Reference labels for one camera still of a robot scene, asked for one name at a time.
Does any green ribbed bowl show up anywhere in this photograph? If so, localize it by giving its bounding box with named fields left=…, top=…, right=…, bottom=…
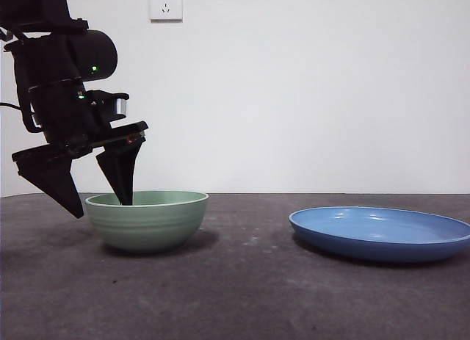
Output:
left=84, top=190, right=210, bottom=253

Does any blue round plate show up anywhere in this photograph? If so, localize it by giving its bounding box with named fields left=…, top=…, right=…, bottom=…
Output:
left=288, top=206, right=470, bottom=264

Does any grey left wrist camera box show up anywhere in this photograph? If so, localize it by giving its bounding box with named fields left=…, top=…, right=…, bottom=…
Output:
left=86, top=91, right=130, bottom=120

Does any white wall socket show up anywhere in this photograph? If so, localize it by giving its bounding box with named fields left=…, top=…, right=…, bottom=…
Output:
left=149, top=0, right=184, bottom=23

